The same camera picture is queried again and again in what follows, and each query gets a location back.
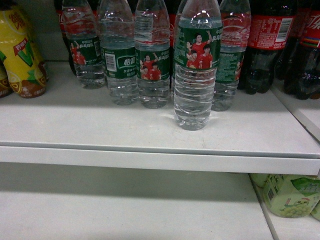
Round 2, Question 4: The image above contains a green-label water bottle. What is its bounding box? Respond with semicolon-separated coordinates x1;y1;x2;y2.
174;0;223;131

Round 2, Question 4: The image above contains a cola bottle red label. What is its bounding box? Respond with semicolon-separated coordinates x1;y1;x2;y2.
239;0;298;95

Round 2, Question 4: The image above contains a white metal shelf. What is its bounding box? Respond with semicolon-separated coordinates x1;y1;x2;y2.
0;62;320;175

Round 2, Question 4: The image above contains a water bottle centre row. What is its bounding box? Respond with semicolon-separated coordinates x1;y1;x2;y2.
134;0;170;109

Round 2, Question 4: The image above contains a yellow lemon tea bottle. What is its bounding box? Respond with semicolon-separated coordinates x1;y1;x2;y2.
0;1;47;99

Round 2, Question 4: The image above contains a cola bottle behind waters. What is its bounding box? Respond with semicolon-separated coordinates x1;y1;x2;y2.
53;0;66;38

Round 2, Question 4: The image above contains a lemon tea bottle edge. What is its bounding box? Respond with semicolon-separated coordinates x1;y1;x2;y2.
0;61;13;98

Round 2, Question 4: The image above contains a green grape drink bottle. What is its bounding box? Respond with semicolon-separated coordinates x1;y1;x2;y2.
262;174;320;218

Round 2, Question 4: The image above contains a water bottle right rear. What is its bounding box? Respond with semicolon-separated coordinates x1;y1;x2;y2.
211;0;251;112

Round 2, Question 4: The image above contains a cola bottle far right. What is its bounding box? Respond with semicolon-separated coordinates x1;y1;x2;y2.
283;0;320;100

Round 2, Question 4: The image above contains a water bottle far left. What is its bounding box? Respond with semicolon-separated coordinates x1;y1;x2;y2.
62;0;105;89

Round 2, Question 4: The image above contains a water bottle barcode label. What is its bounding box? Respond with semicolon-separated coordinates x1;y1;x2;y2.
97;0;139;106

